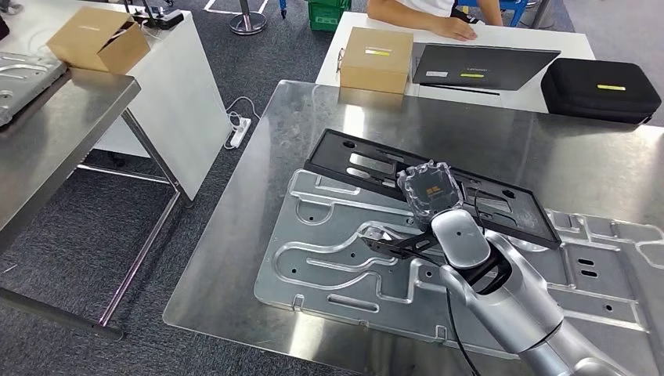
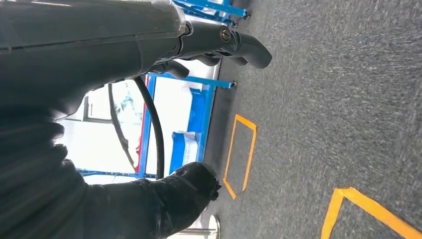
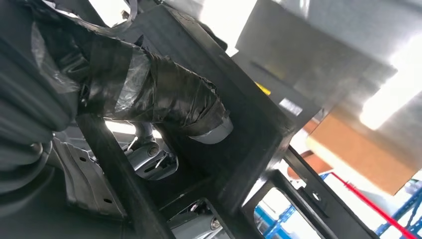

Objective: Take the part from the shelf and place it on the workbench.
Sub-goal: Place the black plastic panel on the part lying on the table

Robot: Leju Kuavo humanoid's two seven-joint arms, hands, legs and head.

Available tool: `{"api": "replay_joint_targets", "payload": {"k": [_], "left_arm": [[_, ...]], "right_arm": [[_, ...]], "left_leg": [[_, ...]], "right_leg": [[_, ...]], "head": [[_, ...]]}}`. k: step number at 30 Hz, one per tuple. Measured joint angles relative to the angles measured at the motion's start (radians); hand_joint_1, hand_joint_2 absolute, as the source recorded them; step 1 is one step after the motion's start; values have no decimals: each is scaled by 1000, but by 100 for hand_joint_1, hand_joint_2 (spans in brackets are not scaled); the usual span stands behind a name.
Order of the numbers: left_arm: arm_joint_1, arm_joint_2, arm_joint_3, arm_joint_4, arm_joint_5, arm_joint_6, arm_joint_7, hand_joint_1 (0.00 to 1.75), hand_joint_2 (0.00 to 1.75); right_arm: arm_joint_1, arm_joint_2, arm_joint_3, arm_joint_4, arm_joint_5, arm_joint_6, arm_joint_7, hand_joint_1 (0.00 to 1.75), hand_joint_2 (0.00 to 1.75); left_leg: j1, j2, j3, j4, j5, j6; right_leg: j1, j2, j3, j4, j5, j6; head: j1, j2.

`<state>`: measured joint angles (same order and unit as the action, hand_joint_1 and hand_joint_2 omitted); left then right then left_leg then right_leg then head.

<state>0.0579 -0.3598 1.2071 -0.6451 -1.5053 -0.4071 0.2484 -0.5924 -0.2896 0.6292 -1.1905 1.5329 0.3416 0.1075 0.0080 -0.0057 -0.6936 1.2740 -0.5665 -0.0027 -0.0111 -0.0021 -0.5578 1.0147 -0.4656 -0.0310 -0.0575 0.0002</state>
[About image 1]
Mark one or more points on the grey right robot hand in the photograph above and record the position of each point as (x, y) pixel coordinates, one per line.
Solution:
(430, 189)

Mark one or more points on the black plastic frame part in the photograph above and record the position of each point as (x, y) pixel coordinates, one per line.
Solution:
(337, 155)

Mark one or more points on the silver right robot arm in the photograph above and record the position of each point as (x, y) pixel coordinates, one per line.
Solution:
(508, 306)

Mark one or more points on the stainless steel workbench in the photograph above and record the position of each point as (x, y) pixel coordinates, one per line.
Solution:
(467, 119)

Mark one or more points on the large stamped metal panel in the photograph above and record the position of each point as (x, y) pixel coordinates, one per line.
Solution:
(321, 249)

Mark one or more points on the black laptop yellow sticker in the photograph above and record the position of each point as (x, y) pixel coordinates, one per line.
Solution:
(482, 65)

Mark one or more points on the closed cardboard box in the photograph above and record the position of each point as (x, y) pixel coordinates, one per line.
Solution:
(376, 57)

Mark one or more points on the white desk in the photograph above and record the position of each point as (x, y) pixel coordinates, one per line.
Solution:
(518, 39)

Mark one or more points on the person at desk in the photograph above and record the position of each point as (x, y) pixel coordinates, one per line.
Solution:
(415, 13)

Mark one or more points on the black zip case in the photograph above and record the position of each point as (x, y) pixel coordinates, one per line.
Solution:
(596, 93)

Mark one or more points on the white power strip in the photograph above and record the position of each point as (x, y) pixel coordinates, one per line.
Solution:
(239, 134)

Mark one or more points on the green plastic crate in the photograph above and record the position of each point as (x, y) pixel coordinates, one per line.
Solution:
(329, 15)

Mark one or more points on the chrome stanchion with base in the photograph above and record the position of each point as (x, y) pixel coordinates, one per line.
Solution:
(248, 23)

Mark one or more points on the white cabinet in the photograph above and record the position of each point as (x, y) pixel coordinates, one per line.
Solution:
(171, 104)

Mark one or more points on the black electronic device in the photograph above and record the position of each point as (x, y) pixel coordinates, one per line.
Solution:
(163, 19)

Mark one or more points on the open cardboard box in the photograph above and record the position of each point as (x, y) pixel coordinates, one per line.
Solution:
(83, 41)

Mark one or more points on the stainless steel side table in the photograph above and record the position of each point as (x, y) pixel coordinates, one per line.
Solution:
(52, 135)

